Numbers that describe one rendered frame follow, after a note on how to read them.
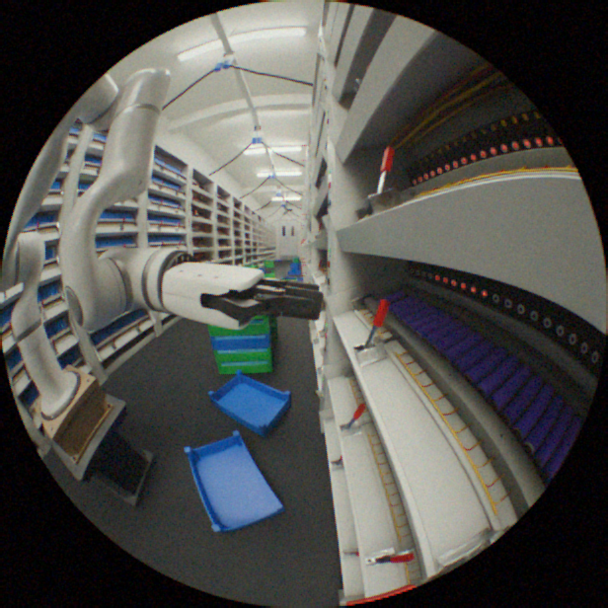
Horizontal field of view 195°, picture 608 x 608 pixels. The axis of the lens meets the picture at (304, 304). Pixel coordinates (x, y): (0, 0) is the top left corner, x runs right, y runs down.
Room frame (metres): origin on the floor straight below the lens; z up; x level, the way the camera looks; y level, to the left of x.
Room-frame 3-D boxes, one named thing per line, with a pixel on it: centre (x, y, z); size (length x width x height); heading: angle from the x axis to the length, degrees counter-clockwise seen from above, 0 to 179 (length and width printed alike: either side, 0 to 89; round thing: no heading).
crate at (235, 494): (0.15, 0.22, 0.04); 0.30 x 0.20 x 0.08; 36
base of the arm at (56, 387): (0.02, 0.65, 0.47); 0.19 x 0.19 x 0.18
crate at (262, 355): (0.83, 0.34, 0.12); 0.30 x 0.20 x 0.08; 100
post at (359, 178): (0.43, -0.16, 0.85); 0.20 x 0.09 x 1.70; 92
